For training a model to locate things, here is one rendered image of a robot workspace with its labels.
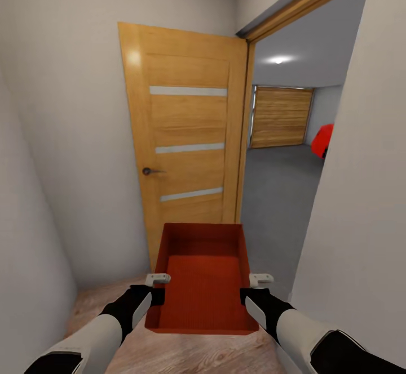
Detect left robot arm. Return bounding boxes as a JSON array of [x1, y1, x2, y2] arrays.
[[24, 273, 171, 374]]

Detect storage box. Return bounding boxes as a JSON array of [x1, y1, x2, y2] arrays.
[[144, 223, 259, 335]]

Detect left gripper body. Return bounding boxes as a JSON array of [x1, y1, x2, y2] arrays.
[[149, 287, 165, 307]]

